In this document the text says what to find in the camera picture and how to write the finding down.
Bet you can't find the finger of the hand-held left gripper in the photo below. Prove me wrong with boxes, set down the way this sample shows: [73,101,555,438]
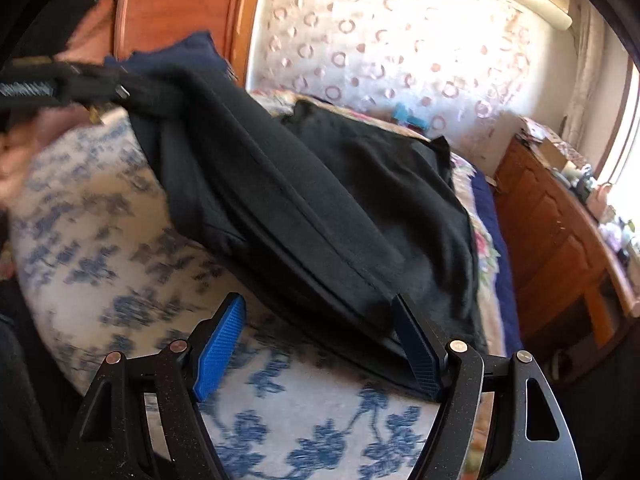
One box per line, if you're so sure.
[64,62,134,107]

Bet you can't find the person's left hand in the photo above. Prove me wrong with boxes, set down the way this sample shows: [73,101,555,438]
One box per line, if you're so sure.
[0,107,81,201]

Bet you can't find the blue and white floral quilt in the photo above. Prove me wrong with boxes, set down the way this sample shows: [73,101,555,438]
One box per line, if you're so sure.
[7,107,481,480]

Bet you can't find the teal box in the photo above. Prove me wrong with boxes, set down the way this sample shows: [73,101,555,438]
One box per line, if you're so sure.
[392,102,431,129]

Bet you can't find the navy blue cloth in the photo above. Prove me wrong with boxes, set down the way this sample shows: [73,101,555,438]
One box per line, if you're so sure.
[102,30,238,82]

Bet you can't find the floral wrapping paper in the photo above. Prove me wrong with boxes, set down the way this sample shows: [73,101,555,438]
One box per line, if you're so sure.
[517,115,576,156]

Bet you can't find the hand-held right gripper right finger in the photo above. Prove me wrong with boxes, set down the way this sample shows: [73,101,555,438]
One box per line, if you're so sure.
[391,293,584,480]

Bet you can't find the assorted small dresser ornaments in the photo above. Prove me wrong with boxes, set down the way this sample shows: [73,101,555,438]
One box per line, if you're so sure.
[550,159,640,272]

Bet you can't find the wooden dresser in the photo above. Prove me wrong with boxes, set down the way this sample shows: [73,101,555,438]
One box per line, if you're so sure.
[492,135,640,356]

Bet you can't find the cardboard box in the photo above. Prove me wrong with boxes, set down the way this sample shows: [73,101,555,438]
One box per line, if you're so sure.
[537,137,569,169]

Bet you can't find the pink floral blanket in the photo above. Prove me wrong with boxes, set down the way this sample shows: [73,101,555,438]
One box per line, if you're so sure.
[247,87,506,361]

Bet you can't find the beige side curtain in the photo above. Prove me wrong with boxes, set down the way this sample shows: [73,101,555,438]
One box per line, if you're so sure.
[562,5,607,147]

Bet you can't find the black t-shirt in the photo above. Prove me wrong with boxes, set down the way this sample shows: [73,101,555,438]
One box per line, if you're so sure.
[100,62,488,402]

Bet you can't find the sheer circle patterned curtain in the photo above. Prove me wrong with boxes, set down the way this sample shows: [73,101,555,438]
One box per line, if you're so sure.
[245,0,576,161]

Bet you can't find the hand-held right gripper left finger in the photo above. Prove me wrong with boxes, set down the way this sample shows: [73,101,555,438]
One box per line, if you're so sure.
[63,292,248,480]

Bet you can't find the wooden wardrobe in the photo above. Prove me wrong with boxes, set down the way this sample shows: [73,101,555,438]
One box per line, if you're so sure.
[112,0,266,87]

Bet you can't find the navy bed sheet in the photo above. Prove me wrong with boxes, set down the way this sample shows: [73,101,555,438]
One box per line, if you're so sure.
[470,167,524,356]

